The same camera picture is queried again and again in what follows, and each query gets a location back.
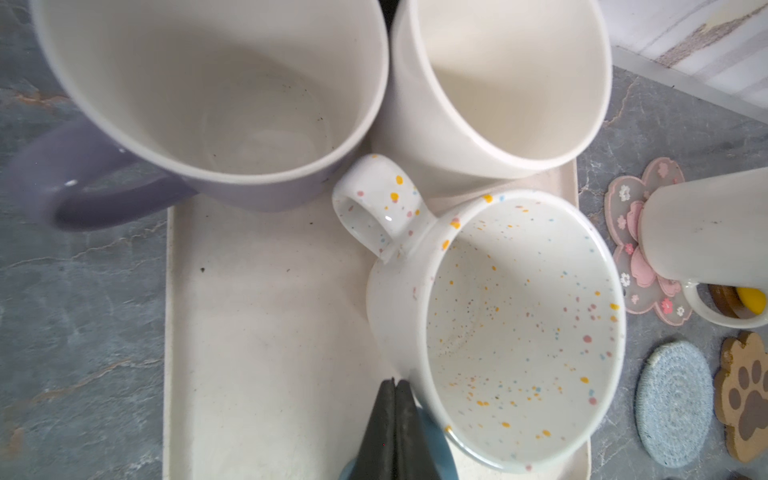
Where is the blue patterned mug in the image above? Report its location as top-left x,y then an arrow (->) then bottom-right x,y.
338,407 -> 460,480

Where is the yellow mug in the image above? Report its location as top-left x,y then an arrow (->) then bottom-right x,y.
736,287 -> 767,315

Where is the beige rectangular serving tray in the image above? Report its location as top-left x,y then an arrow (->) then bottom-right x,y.
161,158 -> 592,480

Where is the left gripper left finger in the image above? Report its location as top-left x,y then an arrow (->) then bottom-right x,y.
348,379 -> 396,480

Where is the white mug red inside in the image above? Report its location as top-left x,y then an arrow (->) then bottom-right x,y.
639,167 -> 767,329

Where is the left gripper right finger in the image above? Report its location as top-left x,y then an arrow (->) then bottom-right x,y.
393,380 -> 440,480

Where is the light blue woven coaster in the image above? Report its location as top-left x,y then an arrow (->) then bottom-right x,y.
634,340 -> 714,468

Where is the speckled white mug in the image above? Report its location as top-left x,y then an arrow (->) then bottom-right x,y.
332,154 -> 626,474

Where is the brown paw cork coaster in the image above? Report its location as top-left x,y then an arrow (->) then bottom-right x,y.
714,331 -> 767,463

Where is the pink flower silicone coaster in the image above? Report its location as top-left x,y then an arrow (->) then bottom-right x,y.
604,157 -> 692,326

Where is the white mug grey rim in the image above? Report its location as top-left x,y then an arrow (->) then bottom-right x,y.
7,1 -> 389,231

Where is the plain white mug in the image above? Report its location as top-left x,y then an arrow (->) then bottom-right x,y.
370,1 -> 612,197

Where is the plain wooden round coaster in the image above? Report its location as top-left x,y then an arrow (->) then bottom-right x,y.
708,285 -> 756,319

